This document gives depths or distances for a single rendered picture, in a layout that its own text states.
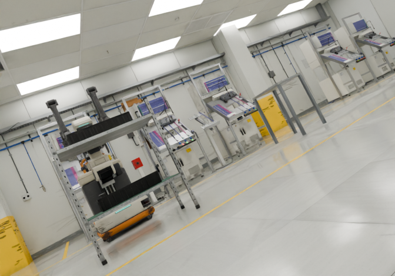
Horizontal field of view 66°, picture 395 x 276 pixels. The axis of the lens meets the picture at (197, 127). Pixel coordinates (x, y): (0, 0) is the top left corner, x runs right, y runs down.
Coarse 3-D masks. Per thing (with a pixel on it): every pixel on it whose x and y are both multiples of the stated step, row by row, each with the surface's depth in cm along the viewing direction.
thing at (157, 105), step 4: (152, 100) 559; (156, 100) 562; (160, 100) 565; (140, 104) 552; (144, 104) 551; (152, 104) 557; (156, 104) 560; (160, 104) 563; (164, 104) 565; (140, 108) 547; (144, 108) 549; (152, 108) 555; (156, 108) 558; (160, 108) 561; (164, 108) 563; (140, 112) 549; (144, 112) 547; (148, 112) 550; (156, 112) 556
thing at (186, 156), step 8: (176, 152) 536; (184, 152) 541; (192, 152) 547; (168, 160) 527; (184, 160) 538; (192, 160) 543; (152, 168) 567; (160, 168) 523; (168, 168) 523; (176, 168) 529; (184, 168) 534; (192, 168) 540; (200, 168) 545; (192, 176) 537; (168, 184) 521; (176, 184) 522
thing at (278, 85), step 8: (288, 80) 431; (272, 88) 436; (280, 88) 415; (304, 88) 433; (256, 96) 467; (312, 96) 430; (256, 104) 476; (280, 104) 490; (288, 104) 414; (320, 112) 428; (264, 120) 475; (288, 120) 490; (296, 120) 412; (272, 136) 473
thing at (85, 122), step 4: (76, 120) 346; (80, 120) 346; (84, 120) 345; (88, 120) 345; (72, 124) 342; (76, 124) 340; (80, 124) 339; (84, 124) 342; (88, 124) 345; (92, 124) 348; (76, 128) 339; (80, 128) 342
